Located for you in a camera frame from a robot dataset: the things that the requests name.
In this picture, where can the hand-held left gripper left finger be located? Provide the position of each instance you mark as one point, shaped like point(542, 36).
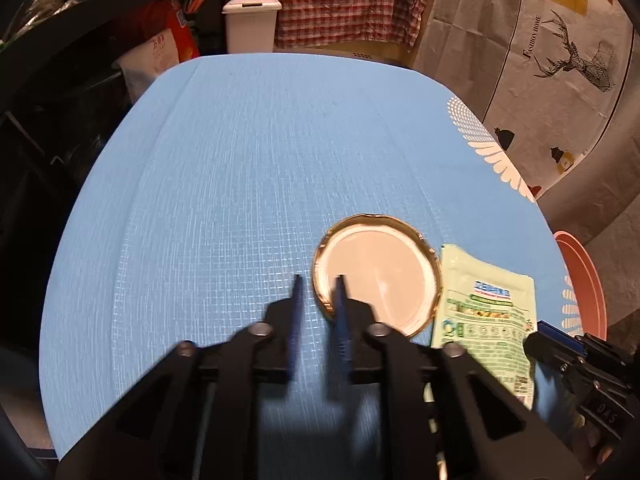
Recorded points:
point(296, 320)

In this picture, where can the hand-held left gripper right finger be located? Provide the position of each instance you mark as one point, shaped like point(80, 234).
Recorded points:
point(342, 320)

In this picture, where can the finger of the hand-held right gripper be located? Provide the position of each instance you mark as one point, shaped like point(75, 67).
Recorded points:
point(552, 340)

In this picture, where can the gold jar lid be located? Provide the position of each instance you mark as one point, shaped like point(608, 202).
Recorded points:
point(380, 270)

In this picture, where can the pink plastic basin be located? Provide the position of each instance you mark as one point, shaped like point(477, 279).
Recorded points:
point(582, 280)

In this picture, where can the pale green packet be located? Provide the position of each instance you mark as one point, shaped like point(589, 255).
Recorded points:
point(487, 320)

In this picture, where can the white trash bin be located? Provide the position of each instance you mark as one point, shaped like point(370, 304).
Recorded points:
point(250, 27)

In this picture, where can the person's right hand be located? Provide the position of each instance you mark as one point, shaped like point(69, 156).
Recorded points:
point(585, 447)

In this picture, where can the cardboard box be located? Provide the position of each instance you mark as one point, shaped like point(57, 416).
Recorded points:
point(360, 55)

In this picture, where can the white deer print cloth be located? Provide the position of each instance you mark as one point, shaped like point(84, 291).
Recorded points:
point(525, 60)

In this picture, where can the white plastic bag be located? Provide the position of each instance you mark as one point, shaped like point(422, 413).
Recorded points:
point(150, 62)

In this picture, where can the orange snack bag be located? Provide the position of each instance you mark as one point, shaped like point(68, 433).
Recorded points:
point(181, 30)

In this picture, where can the red plaid shirt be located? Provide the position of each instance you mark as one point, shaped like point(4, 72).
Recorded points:
point(340, 5)

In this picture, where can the black shelf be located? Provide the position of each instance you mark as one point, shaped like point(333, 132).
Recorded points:
point(60, 85)

